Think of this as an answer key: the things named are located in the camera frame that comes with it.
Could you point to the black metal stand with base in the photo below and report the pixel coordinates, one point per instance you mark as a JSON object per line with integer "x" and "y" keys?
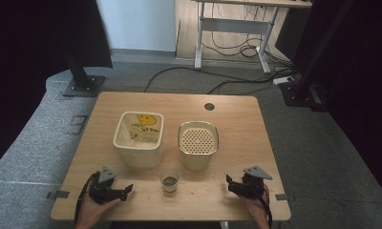
{"x": 82, "y": 83}
{"x": 302, "y": 90}

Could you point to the white table leg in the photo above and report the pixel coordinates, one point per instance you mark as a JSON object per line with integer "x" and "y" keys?
{"x": 224, "y": 225}

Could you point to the black curtain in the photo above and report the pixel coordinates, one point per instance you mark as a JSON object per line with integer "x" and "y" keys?
{"x": 364, "y": 79}
{"x": 26, "y": 63}

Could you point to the dark round table grommet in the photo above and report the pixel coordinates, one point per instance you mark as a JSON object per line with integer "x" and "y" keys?
{"x": 209, "y": 106}

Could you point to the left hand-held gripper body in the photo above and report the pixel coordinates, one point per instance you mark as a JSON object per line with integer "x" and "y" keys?
{"x": 103, "y": 191}

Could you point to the grey floor tape piece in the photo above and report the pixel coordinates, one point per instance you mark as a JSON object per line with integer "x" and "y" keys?
{"x": 284, "y": 197}
{"x": 58, "y": 194}

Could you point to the cream bin with perforated insert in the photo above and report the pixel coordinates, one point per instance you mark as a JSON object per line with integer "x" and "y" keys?
{"x": 198, "y": 140}

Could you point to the small glass cup with tea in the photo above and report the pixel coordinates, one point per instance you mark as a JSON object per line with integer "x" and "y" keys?
{"x": 169, "y": 184}

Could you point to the person's left hand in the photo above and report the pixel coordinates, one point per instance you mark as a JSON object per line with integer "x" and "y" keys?
{"x": 93, "y": 211}

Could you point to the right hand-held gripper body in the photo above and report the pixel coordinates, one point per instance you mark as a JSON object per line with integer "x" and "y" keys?
{"x": 251, "y": 183}

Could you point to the person's right hand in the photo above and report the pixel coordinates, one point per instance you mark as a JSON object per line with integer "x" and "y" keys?
{"x": 258, "y": 208}

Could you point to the cream bin with yellow print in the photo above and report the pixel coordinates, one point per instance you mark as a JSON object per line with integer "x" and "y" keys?
{"x": 138, "y": 133}

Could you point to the white power strip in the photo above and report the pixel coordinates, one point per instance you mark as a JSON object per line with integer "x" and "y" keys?
{"x": 283, "y": 80}

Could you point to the white frame desk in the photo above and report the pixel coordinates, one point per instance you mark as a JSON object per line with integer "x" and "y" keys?
{"x": 233, "y": 26}

